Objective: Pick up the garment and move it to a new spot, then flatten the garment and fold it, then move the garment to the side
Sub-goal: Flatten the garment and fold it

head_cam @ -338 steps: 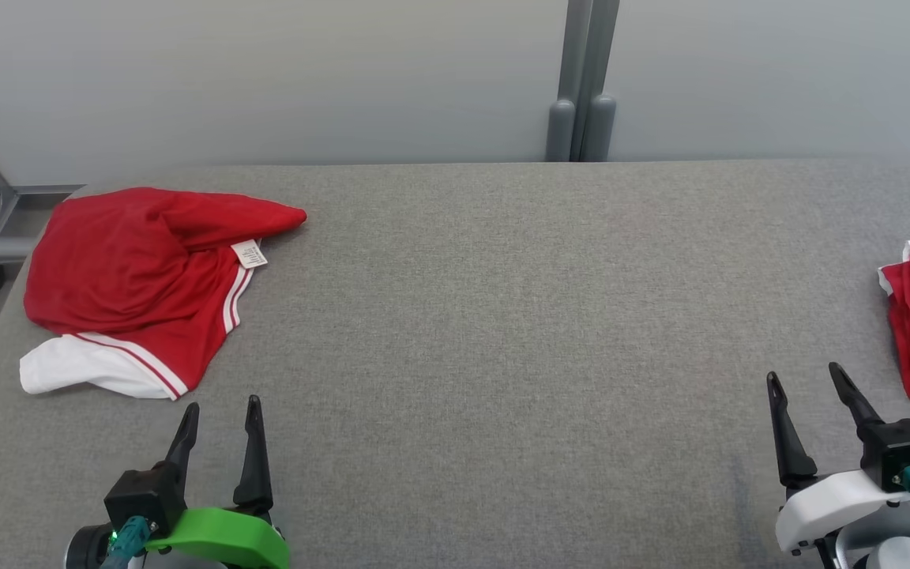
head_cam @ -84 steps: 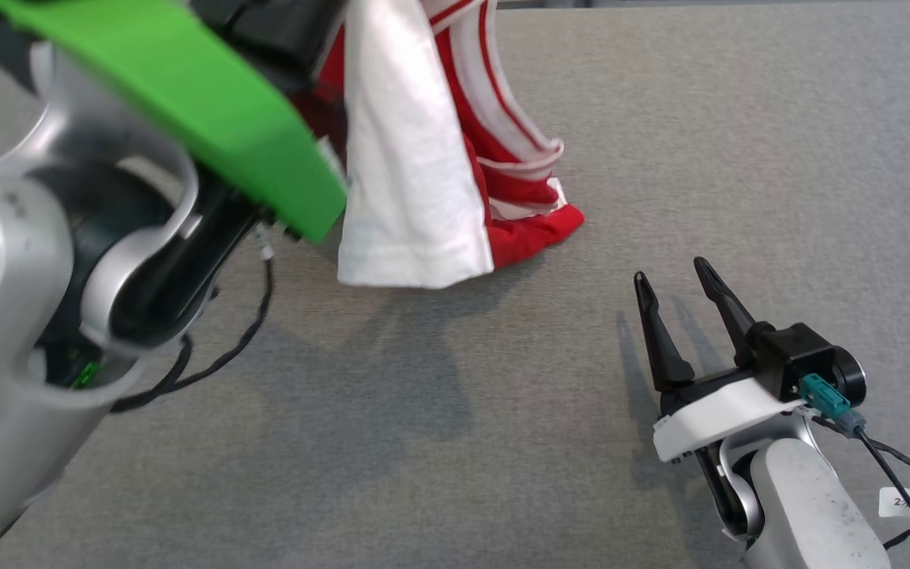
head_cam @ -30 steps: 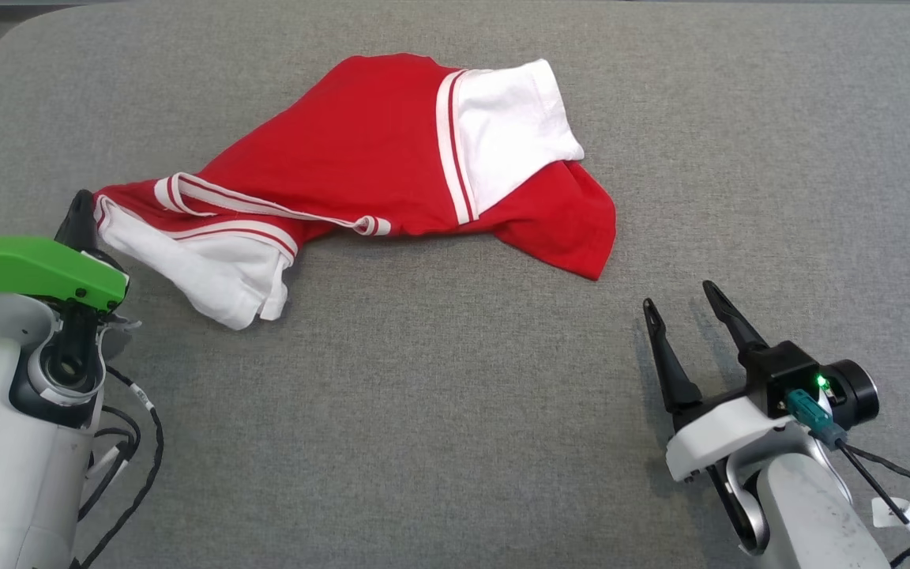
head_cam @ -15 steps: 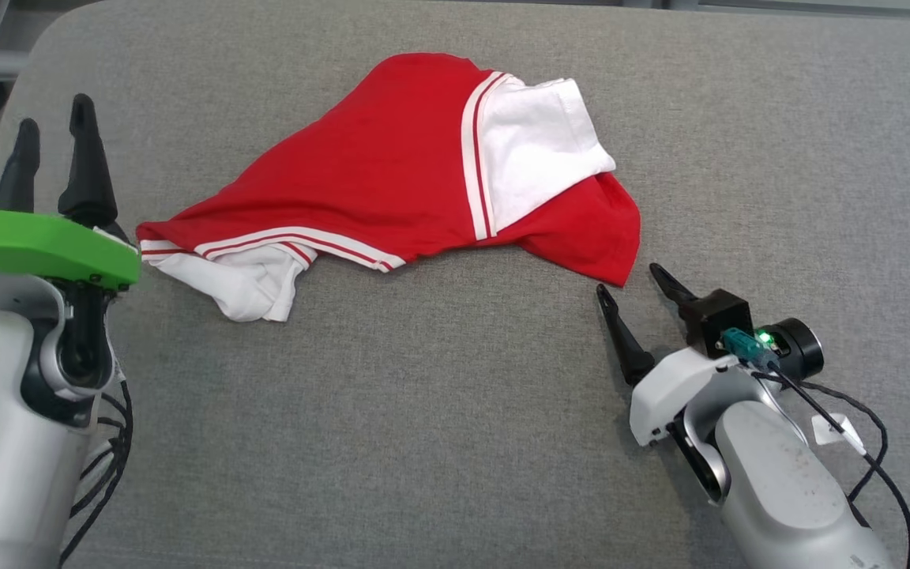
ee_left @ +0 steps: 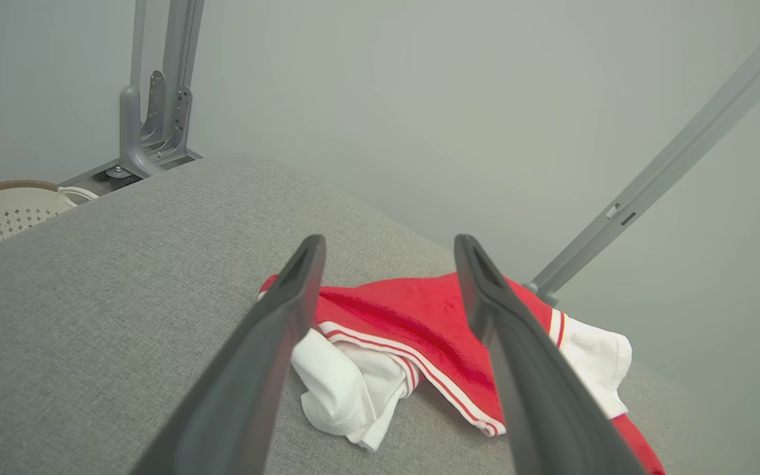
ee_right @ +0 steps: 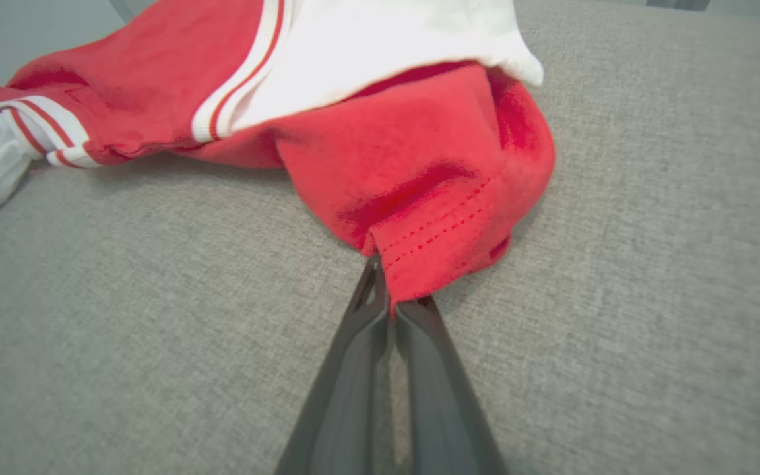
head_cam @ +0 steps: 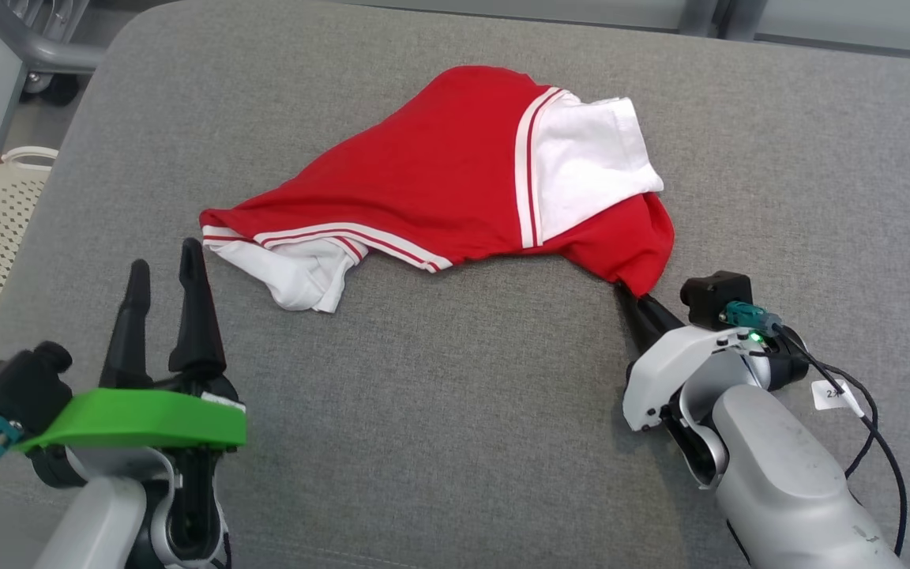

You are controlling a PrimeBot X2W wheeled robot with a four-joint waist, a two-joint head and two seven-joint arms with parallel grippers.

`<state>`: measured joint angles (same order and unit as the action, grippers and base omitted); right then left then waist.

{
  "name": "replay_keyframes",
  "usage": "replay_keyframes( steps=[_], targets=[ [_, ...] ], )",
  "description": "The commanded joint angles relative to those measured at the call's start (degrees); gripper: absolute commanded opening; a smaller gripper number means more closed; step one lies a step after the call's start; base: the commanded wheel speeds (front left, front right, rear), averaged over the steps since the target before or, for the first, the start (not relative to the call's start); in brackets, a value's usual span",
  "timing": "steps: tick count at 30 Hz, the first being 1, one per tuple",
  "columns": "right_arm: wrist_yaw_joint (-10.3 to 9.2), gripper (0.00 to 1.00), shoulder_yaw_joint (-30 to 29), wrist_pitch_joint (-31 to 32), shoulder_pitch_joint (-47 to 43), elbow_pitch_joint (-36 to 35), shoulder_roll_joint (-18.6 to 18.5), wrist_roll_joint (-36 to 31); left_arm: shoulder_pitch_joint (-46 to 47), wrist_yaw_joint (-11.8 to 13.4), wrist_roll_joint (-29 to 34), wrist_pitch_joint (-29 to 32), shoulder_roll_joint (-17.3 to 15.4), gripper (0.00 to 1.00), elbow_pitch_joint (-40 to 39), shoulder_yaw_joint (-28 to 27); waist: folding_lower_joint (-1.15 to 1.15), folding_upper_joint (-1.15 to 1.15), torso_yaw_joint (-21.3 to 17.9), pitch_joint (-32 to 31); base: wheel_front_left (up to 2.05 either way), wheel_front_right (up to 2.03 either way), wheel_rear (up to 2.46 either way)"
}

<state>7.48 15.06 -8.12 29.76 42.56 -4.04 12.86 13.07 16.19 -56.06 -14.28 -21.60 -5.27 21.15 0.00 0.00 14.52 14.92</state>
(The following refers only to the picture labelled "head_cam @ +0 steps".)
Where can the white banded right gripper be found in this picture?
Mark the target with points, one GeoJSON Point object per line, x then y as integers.
{"type": "Point", "coordinates": [676, 363]}

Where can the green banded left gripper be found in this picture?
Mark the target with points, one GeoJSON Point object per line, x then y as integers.
{"type": "Point", "coordinates": [139, 419]}

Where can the red and white shirt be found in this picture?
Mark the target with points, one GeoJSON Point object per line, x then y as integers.
{"type": "Point", "coordinates": [439, 174]}

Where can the black cart wheel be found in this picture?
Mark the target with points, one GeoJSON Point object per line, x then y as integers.
{"type": "Point", "coordinates": [52, 88]}

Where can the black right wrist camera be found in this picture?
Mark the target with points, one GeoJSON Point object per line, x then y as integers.
{"type": "Point", "coordinates": [712, 299]}

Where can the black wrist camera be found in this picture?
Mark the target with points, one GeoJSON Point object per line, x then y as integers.
{"type": "Point", "coordinates": [712, 299]}
{"type": "Point", "coordinates": [16, 387]}

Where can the teal right camera connector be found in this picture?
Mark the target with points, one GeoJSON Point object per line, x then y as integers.
{"type": "Point", "coordinates": [751, 318]}

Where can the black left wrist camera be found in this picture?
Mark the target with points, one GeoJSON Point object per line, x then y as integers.
{"type": "Point", "coordinates": [16, 387]}

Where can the grey metal cart frame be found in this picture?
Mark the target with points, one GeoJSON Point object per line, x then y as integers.
{"type": "Point", "coordinates": [44, 47]}

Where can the grey partition post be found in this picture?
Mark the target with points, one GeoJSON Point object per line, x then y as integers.
{"type": "Point", "coordinates": [743, 17]}
{"type": "Point", "coordinates": [700, 16]}

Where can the grey wall base rail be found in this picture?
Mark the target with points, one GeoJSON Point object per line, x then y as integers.
{"type": "Point", "coordinates": [897, 49]}

